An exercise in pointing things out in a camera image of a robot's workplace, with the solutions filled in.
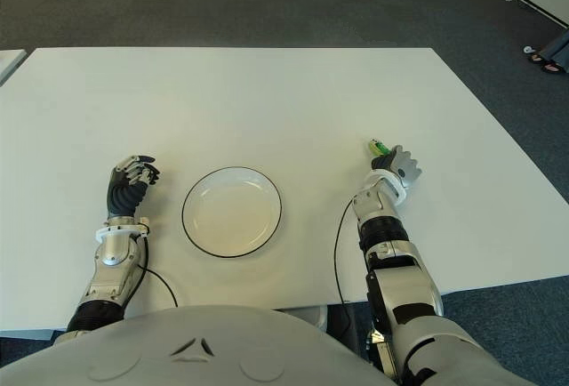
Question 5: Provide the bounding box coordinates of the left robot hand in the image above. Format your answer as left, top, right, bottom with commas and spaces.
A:
106, 153, 162, 219

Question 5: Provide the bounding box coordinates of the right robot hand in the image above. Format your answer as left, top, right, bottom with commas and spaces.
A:
370, 145, 423, 189

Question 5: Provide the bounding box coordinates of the green toothpaste tube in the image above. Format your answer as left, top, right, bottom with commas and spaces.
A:
366, 137, 393, 157

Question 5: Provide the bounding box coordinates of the white plate with black rim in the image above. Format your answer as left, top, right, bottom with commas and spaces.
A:
180, 165, 285, 258

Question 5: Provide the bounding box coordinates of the white side table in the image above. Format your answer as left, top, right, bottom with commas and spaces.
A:
0, 49, 27, 87

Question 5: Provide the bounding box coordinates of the grey robot torso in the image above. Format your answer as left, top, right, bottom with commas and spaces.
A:
0, 304, 494, 386

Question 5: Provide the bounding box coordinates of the seated person in grey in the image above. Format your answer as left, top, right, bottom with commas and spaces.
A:
528, 29, 569, 76

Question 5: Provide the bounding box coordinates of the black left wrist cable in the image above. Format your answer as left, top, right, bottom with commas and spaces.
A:
132, 223, 180, 309

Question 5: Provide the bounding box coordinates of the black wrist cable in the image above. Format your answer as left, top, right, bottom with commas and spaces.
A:
132, 223, 180, 309
333, 197, 357, 305

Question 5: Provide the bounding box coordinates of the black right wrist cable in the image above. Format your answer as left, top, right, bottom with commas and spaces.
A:
333, 197, 357, 305

